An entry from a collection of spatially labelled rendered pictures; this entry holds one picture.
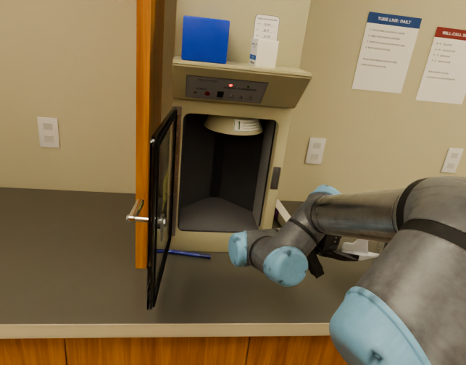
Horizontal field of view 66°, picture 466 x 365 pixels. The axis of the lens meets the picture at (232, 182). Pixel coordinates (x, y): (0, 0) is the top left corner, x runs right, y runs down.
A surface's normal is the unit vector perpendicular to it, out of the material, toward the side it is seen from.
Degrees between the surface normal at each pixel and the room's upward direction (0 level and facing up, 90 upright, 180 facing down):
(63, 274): 0
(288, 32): 90
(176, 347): 90
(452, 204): 31
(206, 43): 90
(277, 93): 135
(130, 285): 0
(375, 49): 90
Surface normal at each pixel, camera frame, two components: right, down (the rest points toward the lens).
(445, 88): 0.11, 0.40
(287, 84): 0.00, 0.93
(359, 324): -0.64, -0.65
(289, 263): 0.38, 0.11
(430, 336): -0.11, -0.36
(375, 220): -0.97, 0.11
